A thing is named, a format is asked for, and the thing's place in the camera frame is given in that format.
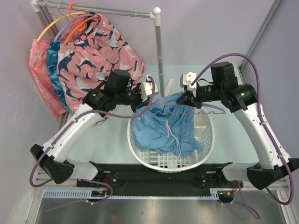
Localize purple plastic hanger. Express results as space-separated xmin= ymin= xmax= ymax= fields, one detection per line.
xmin=148 ymin=102 xmax=226 ymax=116

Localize light blue shorts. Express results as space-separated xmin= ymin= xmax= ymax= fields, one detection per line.
xmin=130 ymin=92 xmax=202 ymax=158

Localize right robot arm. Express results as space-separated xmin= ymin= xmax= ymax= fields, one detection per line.
xmin=177 ymin=62 xmax=299 ymax=190

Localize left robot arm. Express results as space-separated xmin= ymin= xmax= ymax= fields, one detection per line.
xmin=29 ymin=69 xmax=157 ymax=187

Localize pink shark print shorts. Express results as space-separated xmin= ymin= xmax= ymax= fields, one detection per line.
xmin=57 ymin=15 xmax=146 ymax=113

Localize orange plastic hanger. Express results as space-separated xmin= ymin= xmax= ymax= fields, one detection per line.
xmin=64 ymin=2 xmax=100 ymax=45

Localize blue patterned shorts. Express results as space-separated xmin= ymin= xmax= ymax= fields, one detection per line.
xmin=46 ymin=40 xmax=71 ymax=112

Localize yellow plastic hanger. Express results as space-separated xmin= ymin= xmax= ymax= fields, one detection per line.
xmin=36 ymin=12 xmax=87 ymax=42

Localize purple hanger with shorts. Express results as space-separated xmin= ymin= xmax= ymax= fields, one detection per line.
xmin=53 ymin=14 xmax=94 ymax=41

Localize pink tie-dye shorts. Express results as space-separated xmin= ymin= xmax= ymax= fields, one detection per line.
xmin=29 ymin=39 xmax=66 ymax=120

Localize white plastic laundry basket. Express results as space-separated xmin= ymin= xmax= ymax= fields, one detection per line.
xmin=127 ymin=114 xmax=215 ymax=173

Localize metal clothes rack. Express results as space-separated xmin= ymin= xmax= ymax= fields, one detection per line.
xmin=29 ymin=0 xmax=175 ymax=145

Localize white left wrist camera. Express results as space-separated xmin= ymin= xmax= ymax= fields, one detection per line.
xmin=140 ymin=75 xmax=159 ymax=102

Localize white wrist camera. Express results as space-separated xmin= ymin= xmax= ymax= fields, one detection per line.
xmin=180 ymin=72 xmax=197 ymax=97
xmin=140 ymin=75 xmax=159 ymax=102

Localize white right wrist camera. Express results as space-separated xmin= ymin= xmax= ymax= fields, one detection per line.
xmin=180 ymin=72 xmax=197 ymax=97

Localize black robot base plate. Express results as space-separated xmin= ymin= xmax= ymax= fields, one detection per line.
xmin=76 ymin=164 xmax=242 ymax=199

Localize white slotted cable duct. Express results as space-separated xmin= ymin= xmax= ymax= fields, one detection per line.
xmin=42 ymin=189 xmax=228 ymax=200

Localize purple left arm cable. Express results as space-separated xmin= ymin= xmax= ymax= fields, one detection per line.
xmin=29 ymin=77 xmax=155 ymax=207

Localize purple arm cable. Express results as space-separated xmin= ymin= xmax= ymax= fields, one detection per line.
xmin=191 ymin=53 xmax=295 ymax=221
xmin=29 ymin=77 xmax=155 ymax=207

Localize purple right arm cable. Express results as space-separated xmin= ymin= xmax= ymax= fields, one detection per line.
xmin=191 ymin=53 xmax=295 ymax=221

